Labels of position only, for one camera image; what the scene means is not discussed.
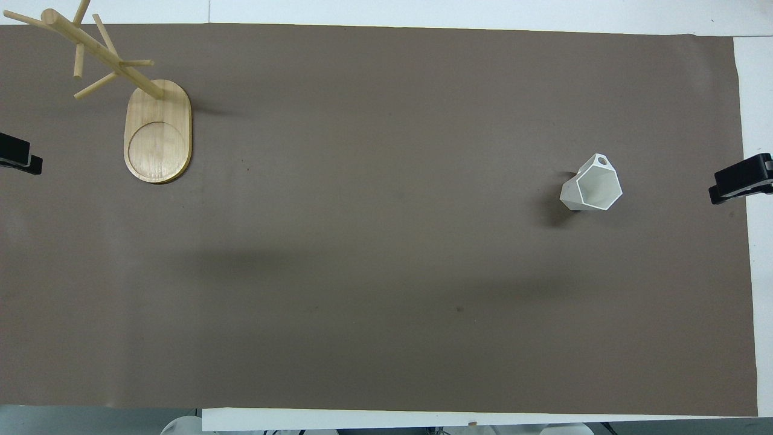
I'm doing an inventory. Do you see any white hexagonal cup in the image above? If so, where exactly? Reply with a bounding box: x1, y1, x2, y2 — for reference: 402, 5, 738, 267
559, 153, 623, 212

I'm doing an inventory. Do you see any wooden cup rack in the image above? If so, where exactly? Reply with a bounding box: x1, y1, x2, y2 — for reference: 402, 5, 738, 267
2, 0, 193, 185

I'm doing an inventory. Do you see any black right clamp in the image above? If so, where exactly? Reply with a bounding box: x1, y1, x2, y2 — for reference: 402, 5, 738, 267
708, 153, 773, 205

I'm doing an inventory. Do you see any black clamp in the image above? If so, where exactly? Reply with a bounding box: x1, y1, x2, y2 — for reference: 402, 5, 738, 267
0, 132, 43, 176
708, 153, 773, 205

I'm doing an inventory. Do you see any black left clamp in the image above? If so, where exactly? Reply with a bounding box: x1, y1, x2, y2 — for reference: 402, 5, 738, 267
0, 132, 43, 176

